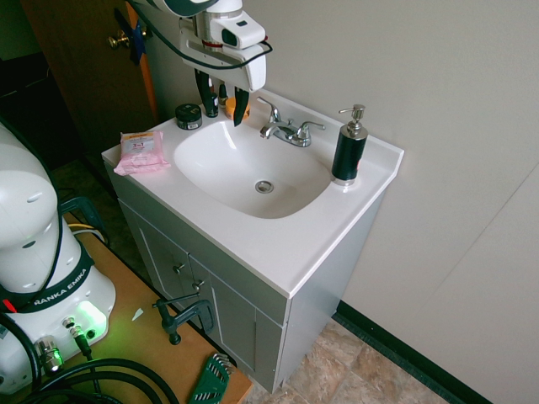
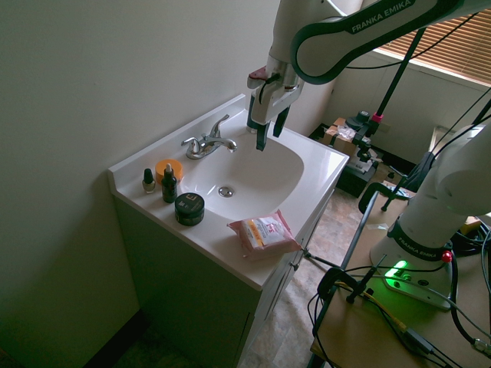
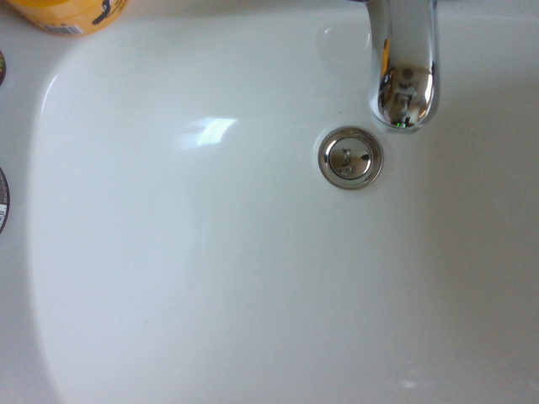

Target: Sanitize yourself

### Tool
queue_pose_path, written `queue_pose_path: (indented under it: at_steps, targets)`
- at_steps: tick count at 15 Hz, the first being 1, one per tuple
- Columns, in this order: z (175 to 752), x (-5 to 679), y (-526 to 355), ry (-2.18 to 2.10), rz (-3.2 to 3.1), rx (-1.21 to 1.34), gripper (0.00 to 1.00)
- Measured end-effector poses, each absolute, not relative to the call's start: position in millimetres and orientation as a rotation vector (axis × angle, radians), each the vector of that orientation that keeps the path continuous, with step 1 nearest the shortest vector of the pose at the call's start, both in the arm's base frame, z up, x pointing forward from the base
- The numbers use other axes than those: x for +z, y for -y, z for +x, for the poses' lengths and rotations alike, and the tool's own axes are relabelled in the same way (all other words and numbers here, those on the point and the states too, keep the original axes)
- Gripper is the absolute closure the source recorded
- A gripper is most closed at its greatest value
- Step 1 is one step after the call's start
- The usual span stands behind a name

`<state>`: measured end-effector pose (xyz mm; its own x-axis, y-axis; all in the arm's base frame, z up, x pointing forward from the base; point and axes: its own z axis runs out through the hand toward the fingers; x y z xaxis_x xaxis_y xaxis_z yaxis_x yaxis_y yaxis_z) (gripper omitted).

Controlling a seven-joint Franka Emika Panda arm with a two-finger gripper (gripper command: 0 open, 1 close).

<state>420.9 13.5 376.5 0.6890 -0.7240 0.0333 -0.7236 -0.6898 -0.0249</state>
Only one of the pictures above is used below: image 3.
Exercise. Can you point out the white ceramic sink basin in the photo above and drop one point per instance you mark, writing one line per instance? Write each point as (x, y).
(210, 252)

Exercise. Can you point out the chrome sink drain plug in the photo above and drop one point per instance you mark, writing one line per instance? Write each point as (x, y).
(350, 157)

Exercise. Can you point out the chrome faucet spout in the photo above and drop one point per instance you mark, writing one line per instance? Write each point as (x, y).
(404, 63)

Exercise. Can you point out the dark round barcode container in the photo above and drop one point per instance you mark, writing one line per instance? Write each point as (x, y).
(3, 200)

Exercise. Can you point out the yellow plastic bottle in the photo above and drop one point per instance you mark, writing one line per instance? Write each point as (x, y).
(67, 14)

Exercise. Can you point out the dark round labelled container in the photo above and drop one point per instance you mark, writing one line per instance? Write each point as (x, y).
(2, 67)

